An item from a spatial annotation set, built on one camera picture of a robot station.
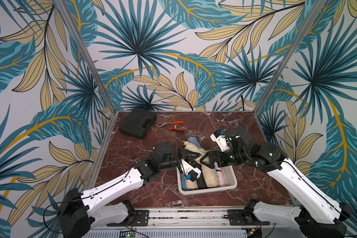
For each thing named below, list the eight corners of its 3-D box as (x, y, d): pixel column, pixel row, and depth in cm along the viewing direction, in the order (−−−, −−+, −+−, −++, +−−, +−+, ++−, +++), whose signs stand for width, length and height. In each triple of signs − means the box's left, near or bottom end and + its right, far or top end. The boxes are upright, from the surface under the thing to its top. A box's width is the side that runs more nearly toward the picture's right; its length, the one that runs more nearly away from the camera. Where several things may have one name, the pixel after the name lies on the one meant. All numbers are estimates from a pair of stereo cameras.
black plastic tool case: (117, 130, 110) (114, 125, 105) (135, 110, 123) (133, 104, 118) (141, 141, 104) (139, 136, 99) (158, 119, 117) (157, 113, 112)
